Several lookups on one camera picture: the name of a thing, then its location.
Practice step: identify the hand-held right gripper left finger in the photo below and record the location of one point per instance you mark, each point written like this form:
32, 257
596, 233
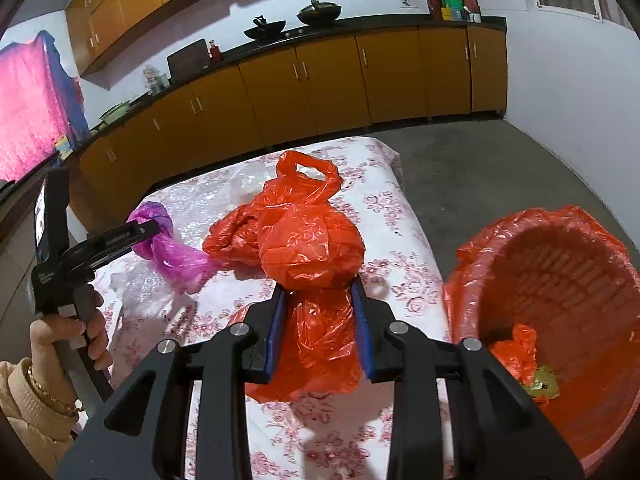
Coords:
275, 340

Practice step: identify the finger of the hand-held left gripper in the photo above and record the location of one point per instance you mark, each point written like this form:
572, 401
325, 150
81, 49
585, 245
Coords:
117, 241

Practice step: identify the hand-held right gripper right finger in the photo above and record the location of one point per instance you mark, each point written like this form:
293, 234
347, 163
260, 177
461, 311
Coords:
363, 335

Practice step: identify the purple plastic bag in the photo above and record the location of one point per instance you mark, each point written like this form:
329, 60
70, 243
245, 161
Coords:
170, 255

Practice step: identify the large red plastic bag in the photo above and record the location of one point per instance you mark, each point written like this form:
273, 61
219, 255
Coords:
310, 245

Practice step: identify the red plastic basket liner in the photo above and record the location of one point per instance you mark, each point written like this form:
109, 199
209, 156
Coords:
480, 242

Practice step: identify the small red plastic bag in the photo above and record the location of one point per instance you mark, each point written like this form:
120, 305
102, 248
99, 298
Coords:
515, 352

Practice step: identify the yellow-green plastic bag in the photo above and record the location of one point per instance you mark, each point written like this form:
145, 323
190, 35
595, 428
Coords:
542, 385

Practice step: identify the orange plastic waste basket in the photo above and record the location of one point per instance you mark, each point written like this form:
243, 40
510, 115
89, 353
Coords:
575, 275

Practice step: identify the person's left hand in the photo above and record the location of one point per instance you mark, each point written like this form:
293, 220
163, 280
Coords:
57, 335

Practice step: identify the crumpled clear plastic bag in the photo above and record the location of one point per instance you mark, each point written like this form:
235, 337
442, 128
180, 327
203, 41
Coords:
135, 285

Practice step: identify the colourful sponge pack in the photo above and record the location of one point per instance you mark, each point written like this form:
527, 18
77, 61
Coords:
63, 144

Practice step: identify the floral tablecloth table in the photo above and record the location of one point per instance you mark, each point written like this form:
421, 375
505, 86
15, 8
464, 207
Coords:
405, 240

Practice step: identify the green basin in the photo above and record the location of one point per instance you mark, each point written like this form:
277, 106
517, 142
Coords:
115, 113

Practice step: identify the pink and blue curtain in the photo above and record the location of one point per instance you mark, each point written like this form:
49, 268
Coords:
30, 105

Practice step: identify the glass jar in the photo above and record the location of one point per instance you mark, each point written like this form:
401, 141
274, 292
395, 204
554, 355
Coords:
155, 80

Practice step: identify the dark cutting board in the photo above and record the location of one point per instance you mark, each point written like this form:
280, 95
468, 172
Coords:
187, 58

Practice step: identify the red bottle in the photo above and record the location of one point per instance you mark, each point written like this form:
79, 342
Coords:
215, 52

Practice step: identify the wooden lower kitchen cabinets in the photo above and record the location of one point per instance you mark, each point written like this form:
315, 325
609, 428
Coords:
320, 85

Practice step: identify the open black wok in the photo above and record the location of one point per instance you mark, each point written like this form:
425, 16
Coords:
265, 30

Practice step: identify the black wok with lid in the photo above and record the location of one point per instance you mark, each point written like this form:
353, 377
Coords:
320, 12

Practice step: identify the black kitchen countertop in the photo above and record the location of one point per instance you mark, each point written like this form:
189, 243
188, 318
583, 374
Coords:
400, 22

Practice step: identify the white cup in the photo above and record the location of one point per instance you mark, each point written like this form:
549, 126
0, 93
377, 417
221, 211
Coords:
474, 17

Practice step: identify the long wooden wall cabinets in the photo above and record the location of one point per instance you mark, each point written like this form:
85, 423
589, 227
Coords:
135, 5

